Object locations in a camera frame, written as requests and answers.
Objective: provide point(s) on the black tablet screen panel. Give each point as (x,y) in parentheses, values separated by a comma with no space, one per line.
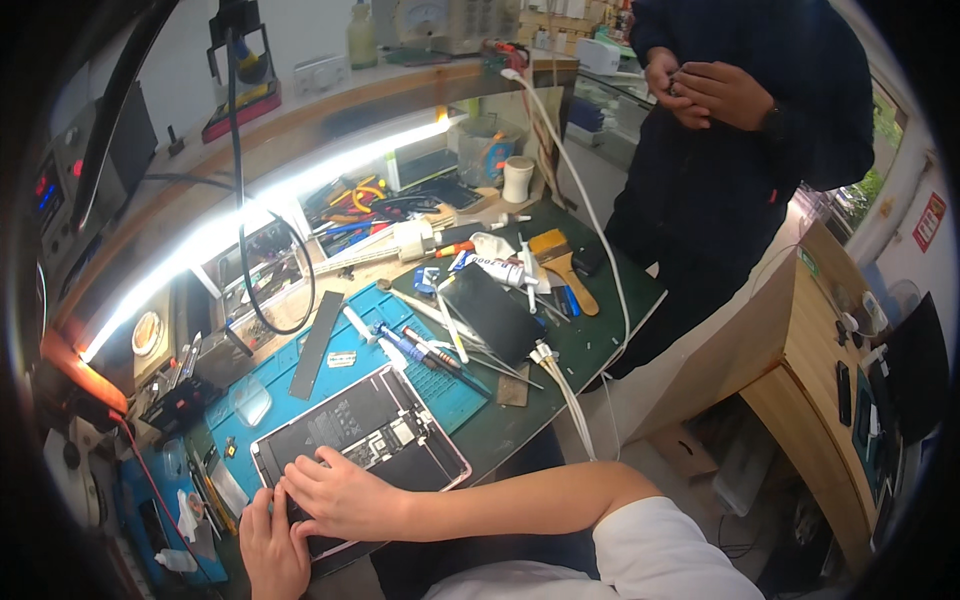
(491,311)

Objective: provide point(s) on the blue parts tray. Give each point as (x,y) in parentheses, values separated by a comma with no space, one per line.
(161,510)

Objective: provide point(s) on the blue silicone repair mat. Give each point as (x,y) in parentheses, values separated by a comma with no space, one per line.
(360,337)

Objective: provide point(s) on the black metal strip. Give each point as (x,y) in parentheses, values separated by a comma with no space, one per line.
(317,345)

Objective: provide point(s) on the black tool box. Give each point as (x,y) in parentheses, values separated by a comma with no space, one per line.
(180,405)

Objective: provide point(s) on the white plastic spudger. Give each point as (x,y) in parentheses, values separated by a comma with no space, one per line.
(529,274)

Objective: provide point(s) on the white cup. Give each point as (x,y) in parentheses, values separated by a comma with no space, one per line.
(517,180)

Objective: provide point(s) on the white syringe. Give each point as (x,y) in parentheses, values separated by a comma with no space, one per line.
(371,337)

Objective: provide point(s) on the brown square pad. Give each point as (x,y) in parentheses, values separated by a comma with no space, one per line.
(514,386)

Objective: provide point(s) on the black monitor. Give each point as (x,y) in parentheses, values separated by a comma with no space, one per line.
(919,375)

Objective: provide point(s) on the person's right hand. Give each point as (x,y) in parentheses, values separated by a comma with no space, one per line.
(352,502)

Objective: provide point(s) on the glass display counter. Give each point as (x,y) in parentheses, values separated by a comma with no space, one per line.
(607,120)

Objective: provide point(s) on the orange lamp head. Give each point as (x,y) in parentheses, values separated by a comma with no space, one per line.
(82,379)

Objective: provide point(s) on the green cutting mat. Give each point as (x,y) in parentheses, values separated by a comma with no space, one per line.
(592,330)

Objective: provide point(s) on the cardboard box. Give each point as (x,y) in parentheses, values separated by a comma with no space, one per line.
(686,450)

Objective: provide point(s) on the clear plastic cover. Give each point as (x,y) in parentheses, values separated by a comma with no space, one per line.
(251,401)

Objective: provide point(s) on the white glue tube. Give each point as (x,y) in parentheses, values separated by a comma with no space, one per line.
(499,270)

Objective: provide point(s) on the orange tipped screwdriver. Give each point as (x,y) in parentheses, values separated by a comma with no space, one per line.
(431,347)

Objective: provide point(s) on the round metal tin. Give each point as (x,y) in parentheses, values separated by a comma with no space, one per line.
(147,334)

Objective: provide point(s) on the pale green bottle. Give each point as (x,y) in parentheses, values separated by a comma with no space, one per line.
(361,37)

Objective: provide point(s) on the person's left hand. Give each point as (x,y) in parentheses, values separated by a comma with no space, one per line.
(274,562)

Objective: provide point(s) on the wooden desk with devices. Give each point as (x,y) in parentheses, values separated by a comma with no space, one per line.
(817,360)

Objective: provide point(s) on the small white bottle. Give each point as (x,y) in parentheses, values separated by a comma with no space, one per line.
(176,560)

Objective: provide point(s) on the clear plastic container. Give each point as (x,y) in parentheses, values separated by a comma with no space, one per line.
(484,154)

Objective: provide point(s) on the black rework station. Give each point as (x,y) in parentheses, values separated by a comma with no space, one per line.
(82,180)

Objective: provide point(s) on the white plastic stick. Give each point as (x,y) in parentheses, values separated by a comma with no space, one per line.
(452,326)

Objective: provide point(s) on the black soldering iron stand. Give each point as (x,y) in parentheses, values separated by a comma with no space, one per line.
(240,90)

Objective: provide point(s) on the tray of pliers and tools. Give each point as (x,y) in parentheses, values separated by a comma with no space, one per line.
(367,206)

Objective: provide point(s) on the white printer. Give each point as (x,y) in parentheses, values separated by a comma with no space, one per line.
(598,56)

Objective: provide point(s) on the metal parts box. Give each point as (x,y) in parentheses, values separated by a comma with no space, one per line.
(255,277)

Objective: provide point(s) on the person's body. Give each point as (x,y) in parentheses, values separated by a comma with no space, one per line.
(637,555)

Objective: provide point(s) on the silver razor blade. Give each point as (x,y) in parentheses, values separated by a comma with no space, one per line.
(342,359)

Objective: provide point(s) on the white led light strip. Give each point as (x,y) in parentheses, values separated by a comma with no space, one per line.
(247,210)

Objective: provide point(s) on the red wall sign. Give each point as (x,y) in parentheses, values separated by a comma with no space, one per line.
(929,221)

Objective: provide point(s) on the tablet with pink frame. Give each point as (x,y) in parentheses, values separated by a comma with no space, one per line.
(382,439)

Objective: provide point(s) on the white power socket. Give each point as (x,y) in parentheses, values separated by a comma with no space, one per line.
(321,75)

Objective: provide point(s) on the blue clip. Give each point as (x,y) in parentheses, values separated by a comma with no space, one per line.
(426,279)

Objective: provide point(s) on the metal tweezers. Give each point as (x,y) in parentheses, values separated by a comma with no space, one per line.
(502,364)

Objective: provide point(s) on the beige bench power supply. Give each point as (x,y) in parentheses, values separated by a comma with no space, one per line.
(450,22)

